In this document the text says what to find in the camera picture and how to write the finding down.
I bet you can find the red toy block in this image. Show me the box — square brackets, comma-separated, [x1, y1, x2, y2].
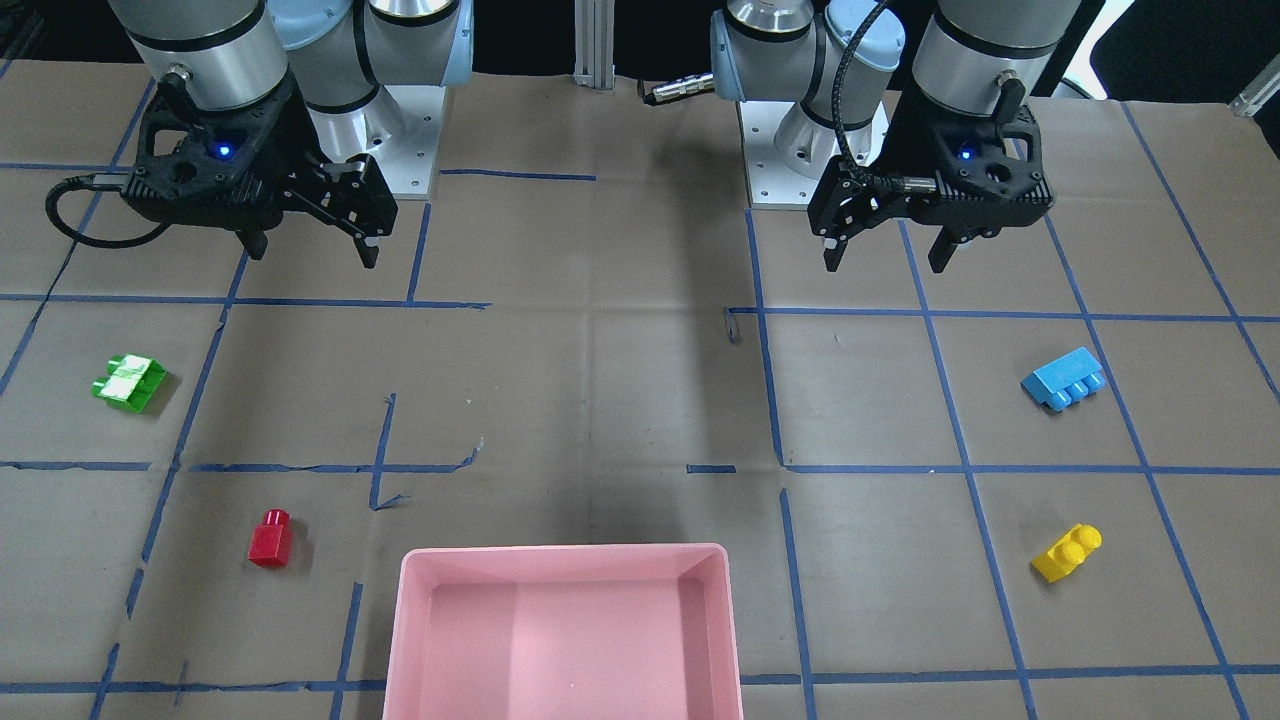
[247, 509, 293, 568]

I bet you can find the green toy block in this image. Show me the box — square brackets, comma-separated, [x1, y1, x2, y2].
[91, 354, 168, 414]

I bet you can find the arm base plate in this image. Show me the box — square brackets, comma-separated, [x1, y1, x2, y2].
[739, 101, 838, 211]
[374, 85, 448, 201]

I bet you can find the pink plastic box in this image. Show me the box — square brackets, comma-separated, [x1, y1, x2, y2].
[383, 543, 744, 719]

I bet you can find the yellow toy block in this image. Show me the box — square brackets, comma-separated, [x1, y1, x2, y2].
[1030, 523, 1103, 584]

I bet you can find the aluminium frame post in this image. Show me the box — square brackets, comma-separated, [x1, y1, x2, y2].
[572, 0, 616, 94]

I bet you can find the blue toy block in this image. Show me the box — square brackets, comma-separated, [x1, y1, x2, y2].
[1021, 347, 1107, 413]

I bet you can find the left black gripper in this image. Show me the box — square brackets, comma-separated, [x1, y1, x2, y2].
[808, 78, 1055, 274]

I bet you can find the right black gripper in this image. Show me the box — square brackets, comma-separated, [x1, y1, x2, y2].
[122, 72, 398, 269]

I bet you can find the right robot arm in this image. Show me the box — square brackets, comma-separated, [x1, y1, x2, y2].
[108, 1, 475, 268]

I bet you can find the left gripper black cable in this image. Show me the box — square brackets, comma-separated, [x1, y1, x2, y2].
[832, 0, 936, 191]

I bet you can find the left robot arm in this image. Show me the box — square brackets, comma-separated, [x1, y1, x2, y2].
[710, 1, 1079, 273]

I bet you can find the metal cable connector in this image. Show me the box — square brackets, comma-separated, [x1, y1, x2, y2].
[637, 72, 716, 108]

